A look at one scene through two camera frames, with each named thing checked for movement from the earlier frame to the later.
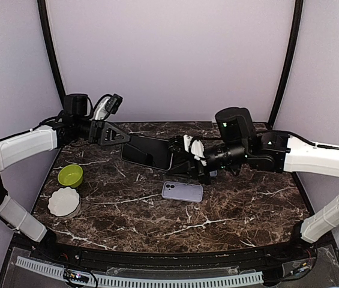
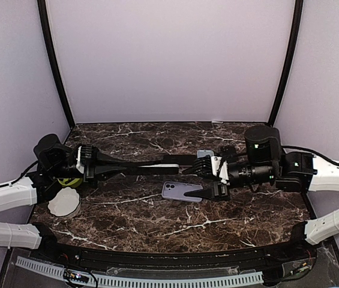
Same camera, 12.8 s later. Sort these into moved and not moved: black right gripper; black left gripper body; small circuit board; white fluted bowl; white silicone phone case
Moved: black left gripper body; black right gripper
Not moved: small circuit board; white fluted bowl; white silicone phone case
